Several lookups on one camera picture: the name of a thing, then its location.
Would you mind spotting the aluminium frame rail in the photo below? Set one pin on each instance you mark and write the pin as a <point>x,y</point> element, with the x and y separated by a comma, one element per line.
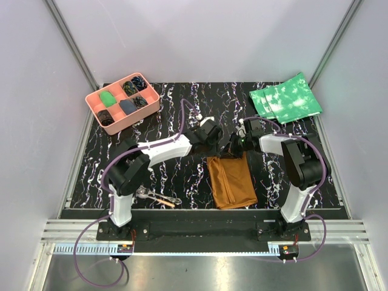
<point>240,238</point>

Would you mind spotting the dark patterned roll back right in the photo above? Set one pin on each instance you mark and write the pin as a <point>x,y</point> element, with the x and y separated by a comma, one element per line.
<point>139,83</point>

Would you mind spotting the green white patterned napkins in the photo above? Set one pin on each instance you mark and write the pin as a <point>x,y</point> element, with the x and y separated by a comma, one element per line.
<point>286,102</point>

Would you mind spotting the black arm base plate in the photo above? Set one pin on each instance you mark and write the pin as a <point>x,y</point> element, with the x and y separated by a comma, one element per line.
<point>147,225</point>

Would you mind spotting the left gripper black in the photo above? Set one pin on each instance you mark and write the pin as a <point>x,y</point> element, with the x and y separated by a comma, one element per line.
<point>214,150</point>

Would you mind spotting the dark patterned roll front left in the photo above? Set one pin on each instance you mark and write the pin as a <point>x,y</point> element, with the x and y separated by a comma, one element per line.
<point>105,118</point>

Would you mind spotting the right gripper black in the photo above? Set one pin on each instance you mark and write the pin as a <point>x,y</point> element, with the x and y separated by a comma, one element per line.
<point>230,150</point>

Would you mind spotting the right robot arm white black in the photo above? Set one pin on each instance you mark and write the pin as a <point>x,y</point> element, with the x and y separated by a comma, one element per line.
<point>306,168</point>

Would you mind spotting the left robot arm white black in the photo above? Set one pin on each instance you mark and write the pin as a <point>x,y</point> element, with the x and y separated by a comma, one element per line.
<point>126,172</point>

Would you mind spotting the pink compartment tray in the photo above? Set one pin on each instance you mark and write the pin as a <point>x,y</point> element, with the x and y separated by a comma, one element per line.
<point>123,121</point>

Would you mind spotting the black marble pattern mat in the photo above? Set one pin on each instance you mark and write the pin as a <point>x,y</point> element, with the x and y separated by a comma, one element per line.
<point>186,179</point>

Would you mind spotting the dark patterned roll back middle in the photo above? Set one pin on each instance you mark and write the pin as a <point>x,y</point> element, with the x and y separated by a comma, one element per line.
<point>129,88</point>

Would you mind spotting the green rolled napkin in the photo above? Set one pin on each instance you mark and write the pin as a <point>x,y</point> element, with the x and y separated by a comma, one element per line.
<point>107,99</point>

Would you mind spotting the orange cloth napkin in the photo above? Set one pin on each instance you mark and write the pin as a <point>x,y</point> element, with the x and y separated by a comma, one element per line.
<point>231,182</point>

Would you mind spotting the silver fork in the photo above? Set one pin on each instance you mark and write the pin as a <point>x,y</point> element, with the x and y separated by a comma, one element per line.
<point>144,193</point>

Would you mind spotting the wooden handled spoon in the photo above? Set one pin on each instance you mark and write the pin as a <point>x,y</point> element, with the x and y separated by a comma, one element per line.
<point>166,203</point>

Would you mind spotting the dark patterned roll front right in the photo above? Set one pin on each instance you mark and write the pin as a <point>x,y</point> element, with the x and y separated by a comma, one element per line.
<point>139,102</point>

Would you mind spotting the dark patterned roll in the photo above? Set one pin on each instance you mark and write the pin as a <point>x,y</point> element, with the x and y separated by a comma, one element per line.
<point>139,102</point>
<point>129,88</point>
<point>105,118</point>
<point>139,83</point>

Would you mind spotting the grey blue rolled napkin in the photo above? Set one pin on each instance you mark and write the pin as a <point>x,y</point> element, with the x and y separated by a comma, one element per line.
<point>127,106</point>

